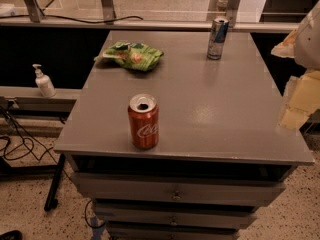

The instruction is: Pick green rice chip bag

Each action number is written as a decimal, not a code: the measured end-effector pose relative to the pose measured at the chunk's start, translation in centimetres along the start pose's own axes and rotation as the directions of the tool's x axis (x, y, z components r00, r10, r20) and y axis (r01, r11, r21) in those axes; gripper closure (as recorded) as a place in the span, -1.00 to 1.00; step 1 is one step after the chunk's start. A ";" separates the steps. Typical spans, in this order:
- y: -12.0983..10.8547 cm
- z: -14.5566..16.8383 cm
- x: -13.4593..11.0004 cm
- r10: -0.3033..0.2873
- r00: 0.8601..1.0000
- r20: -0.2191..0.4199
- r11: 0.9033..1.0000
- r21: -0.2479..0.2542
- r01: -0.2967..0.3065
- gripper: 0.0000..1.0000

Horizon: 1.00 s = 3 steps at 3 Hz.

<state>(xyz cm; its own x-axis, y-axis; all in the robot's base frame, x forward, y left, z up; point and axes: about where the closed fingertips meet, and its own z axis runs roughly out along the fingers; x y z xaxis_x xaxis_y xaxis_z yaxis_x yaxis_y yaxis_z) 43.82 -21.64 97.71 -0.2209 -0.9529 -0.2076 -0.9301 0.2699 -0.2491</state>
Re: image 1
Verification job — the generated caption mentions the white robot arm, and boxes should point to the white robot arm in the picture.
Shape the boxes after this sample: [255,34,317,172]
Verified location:
[271,1,320,130]

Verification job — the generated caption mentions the green rice chip bag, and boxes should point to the green rice chip bag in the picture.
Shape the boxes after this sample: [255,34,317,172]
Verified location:
[95,41,164,72]

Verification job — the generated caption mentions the blue silver energy drink can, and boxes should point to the blue silver energy drink can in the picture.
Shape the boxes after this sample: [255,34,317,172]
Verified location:
[207,16,229,60]

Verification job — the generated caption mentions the black stand leg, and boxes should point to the black stand leg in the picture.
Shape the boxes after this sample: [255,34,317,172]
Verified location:
[44,154,65,212]

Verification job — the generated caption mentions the metal window frame rail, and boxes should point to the metal window frame rail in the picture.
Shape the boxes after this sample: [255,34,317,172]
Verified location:
[0,0,298,33]

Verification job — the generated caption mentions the grey drawer cabinet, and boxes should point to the grey drawer cabinet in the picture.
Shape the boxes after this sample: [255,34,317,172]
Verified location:
[55,31,314,240]

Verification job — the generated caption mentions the black cable on ledge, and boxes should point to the black cable on ledge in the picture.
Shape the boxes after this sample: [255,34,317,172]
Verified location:
[0,13,144,25]

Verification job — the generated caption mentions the black floor cables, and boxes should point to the black floor cables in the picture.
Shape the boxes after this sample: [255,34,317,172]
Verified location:
[0,105,64,163]

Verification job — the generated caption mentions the white pump dispenser bottle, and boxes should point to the white pump dispenser bottle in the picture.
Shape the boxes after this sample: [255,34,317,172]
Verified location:
[33,64,56,97]

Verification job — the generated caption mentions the red cola can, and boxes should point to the red cola can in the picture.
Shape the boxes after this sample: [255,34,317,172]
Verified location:
[128,94,159,149]

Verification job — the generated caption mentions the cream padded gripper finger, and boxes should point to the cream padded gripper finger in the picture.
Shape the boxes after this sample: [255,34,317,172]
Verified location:
[279,70,320,130]

